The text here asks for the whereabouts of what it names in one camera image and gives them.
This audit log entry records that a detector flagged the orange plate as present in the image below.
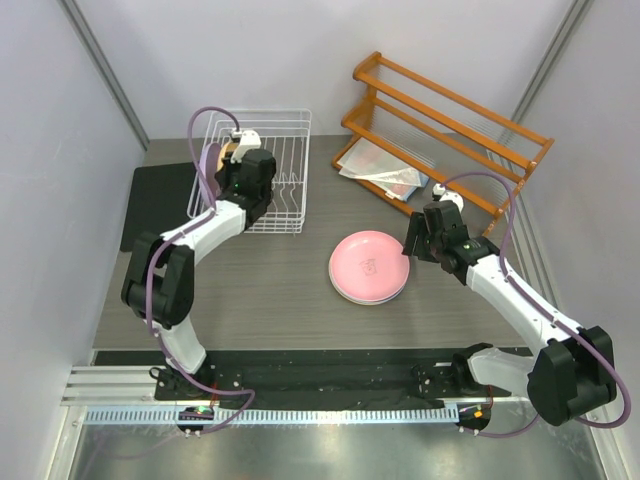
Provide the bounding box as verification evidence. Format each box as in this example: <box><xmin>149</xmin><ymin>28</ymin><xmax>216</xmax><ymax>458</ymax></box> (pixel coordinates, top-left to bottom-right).
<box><xmin>217</xmin><ymin>141</ymin><xmax>241</xmax><ymax>171</ymax></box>

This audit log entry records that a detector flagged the purple plate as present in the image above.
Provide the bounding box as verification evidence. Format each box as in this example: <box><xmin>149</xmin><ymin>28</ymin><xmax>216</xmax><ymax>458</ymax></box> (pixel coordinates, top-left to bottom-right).
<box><xmin>198</xmin><ymin>143</ymin><xmax>221</xmax><ymax>207</ymax></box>

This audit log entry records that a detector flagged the pink plate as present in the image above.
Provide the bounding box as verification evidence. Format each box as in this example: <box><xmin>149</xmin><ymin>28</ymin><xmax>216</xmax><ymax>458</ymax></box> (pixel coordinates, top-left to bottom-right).
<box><xmin>328</xmin><ymin>230</ymin><xmax>410</xmax><ymax>287</ymax></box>

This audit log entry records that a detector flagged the yellow bear plate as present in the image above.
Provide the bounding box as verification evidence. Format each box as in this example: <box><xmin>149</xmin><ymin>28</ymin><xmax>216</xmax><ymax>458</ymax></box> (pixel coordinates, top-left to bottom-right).
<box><xmin>329</xmin><ymin>271</ymin><xmax>404</xmax><ymax>306</ymax></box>

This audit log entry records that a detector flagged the blue plate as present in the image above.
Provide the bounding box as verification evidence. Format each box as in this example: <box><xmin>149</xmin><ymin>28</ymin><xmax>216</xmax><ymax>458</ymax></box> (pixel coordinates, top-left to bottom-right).
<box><xmin>332</xmin><ymin>282</ymin><xmax>404</xmax><ymax>305</ymax></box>

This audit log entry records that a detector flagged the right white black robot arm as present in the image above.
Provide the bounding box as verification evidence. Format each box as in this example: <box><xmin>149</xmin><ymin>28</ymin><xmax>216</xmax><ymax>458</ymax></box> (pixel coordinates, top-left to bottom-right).
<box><xmin>403</xmin><ymin>200</ymin><xmax>618</xmax><ymax>426</ymax></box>

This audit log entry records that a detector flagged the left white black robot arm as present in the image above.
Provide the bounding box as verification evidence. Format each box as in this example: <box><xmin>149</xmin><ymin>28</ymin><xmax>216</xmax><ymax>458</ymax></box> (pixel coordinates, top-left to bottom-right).
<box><xmin>121</xmin><ymin>148</ymin><xmax>277</xmax><ymax>399</ymax></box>

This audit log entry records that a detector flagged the orange wooden shelf rack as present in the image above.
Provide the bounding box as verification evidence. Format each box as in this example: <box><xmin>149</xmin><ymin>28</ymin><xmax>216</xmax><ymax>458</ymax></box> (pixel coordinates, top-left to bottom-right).
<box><xmin>332</xmin><ymin>52</ymin><xmax>554</xmax><ymax>234</ymax></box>

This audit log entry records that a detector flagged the clear plastic zip bag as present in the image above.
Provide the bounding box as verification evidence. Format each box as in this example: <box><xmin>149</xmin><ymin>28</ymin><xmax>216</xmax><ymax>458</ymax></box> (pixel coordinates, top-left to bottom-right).
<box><xmin>338</xmin><ymin>138</ymin><xmax>429</xmax><ymax>201</ymax></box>

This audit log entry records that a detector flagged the black mat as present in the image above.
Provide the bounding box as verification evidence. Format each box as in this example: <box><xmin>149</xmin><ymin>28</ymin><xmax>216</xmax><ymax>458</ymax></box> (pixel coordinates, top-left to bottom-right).
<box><xmin>119</xmin><ymin>163</ymin><xmax>196</xmax><ymax>253</ymax></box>

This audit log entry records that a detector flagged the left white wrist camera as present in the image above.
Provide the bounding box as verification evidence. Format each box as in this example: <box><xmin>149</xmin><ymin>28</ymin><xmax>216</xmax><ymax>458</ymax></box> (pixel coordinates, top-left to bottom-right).
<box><xmin>231</xmin><ymin>129</ymin><xmax>261</xmax><ymax>161</ymax></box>

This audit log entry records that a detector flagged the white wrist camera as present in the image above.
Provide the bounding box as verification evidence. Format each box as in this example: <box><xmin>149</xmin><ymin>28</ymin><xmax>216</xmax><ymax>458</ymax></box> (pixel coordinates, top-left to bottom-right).
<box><xmin>432</xmin><ymin>183</ymin><xmax>464</xmax><ymax>213</ymax></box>
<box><xmin>231</xmin><ymin>129</ymin><xmax>261</xmax><ymax>161</ymax></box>

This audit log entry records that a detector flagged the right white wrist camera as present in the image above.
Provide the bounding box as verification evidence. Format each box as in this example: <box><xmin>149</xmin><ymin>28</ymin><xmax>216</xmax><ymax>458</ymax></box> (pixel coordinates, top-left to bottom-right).
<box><xmin>432</xmin><ymin>183</ymin><xmax>464</xmax><ymax>213</ymax></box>

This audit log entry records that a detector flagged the white wire dish rack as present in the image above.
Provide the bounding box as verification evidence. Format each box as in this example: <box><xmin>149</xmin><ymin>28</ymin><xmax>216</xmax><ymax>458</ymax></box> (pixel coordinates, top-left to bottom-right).
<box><xmin>187</xmin><ymin>106</ymin><xmax>311</xmax><ymax>234</ymax></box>

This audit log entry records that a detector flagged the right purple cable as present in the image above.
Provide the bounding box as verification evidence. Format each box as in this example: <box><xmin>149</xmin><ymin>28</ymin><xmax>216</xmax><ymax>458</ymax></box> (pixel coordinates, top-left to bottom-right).
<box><xmin>442</xmin><ymin>172</ymin><xmax>631</xmax><ymax>440</ymax></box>

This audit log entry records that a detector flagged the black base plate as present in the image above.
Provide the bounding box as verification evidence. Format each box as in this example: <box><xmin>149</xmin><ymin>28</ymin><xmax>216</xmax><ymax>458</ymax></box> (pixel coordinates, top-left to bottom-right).
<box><xmin>94</xmin><ymin>348</ymin><xmax>511</xmax><ymax>411</ymax></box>

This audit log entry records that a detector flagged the aluminium slotted rail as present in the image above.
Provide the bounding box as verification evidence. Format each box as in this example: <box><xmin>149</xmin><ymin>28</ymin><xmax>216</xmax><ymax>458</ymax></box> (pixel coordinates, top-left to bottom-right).
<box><xmin>84</xmin><ymin>404</ymin><xmax>459</xmax><ymax>426</ymax></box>

